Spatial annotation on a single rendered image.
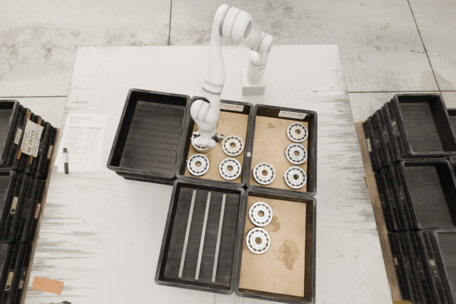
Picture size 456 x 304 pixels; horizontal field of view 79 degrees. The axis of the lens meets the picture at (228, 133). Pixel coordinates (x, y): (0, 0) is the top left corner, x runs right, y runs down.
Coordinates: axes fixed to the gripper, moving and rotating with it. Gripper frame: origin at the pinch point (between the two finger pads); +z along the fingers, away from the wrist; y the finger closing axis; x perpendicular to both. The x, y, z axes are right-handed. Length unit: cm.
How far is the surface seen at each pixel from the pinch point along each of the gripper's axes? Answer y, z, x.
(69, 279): 51, 17, 67
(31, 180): 114, 58, 24
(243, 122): -14.6, 4.4, -14.1
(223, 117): -4.5, 4.4, -15.1
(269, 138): -28.4, 4.5, -7.9
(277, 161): -33.3, 4.6, 3.4
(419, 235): -121, 40, 23
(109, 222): 41, 17, 41
